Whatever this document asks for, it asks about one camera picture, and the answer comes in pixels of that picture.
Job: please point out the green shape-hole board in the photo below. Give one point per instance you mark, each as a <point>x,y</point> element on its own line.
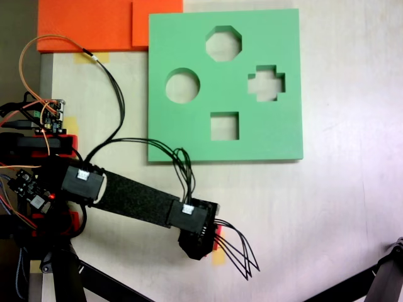
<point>195,138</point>

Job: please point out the black circuit board grey chip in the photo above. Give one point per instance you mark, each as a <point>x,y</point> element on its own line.
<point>31,192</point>

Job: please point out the wide yellow tape strip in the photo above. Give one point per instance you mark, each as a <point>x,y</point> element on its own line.
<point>104,57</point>

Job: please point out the red cross columnar block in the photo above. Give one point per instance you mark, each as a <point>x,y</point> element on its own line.
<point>222,231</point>

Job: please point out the red base mount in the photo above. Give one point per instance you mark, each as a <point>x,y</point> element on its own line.
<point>70,140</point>

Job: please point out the black usb plug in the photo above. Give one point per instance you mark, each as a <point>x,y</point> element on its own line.
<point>19,124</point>

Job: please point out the yellow tape strip with mark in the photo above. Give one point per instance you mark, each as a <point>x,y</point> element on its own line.
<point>219,259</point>

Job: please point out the large orange foam block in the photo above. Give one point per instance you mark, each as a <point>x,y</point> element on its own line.
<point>85,25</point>

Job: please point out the black circuit board green terminal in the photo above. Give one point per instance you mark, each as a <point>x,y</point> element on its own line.
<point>52,116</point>

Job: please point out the black notched tripod leg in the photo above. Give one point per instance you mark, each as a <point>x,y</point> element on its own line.
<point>387,277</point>

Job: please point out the small orange foam block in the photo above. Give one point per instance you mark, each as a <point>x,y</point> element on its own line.
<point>157,22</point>

